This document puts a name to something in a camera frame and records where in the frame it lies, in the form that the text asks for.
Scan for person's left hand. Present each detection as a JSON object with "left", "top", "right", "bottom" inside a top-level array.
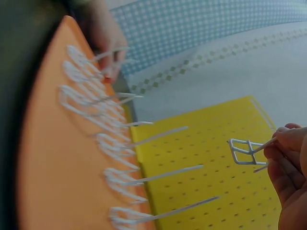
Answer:
[{"left": 78, "top": 0, "right": 128, "bottom": 85}]

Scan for person's right hand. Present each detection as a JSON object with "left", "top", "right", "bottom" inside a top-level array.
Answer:
[{"left": 263, "top": 123, "right": 307, "bottom": 230}]

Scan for single white wire hook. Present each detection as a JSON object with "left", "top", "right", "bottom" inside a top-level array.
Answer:
[{"left": 226, "top": 136, "right": 279, "bottom": 173}]

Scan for orange pegboard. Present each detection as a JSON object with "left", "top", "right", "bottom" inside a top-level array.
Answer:
[{"left": 15, "top": 15, "right": 156, "bottom": 230}]

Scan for yellow pegboard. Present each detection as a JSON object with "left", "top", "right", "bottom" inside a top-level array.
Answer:
[{"left": 122, "top": 95, "right": 283, "bottom": 230}]

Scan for row of white pegboard hooks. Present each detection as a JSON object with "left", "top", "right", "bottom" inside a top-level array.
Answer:
[{"left": 58, "top": 44, "right": 220, "bottom": 229}]

